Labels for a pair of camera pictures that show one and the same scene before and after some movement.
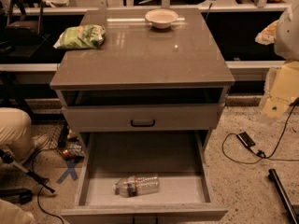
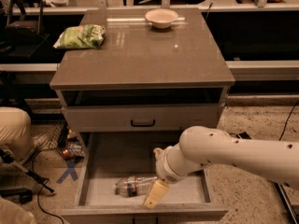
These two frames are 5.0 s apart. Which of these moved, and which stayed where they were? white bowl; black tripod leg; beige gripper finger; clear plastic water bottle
Moved: beige gripper finger
Stayed: white bowl; black tripod leg; clear plastic water bottle
